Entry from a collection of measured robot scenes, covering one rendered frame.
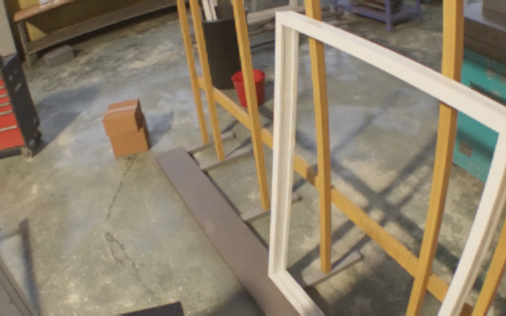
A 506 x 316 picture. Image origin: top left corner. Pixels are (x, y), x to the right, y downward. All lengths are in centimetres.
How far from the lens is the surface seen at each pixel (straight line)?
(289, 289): 246
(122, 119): 386
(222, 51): 456
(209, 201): 318
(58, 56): 714
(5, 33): 794
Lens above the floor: 199
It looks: 32 degrees down
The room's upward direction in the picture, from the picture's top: 9 degrees counter-clockwise
